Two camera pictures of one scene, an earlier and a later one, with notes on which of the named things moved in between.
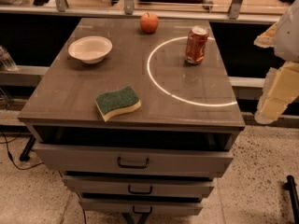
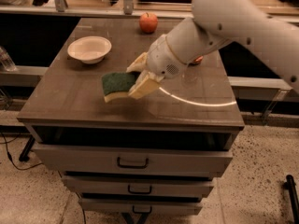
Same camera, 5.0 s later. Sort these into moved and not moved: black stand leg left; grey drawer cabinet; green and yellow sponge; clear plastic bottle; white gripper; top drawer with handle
Moved: white gripper; green and yellow sponge
Not moved: grey drawer cabinet; clear plastic bottle; black stand leg left; top drawer with handle
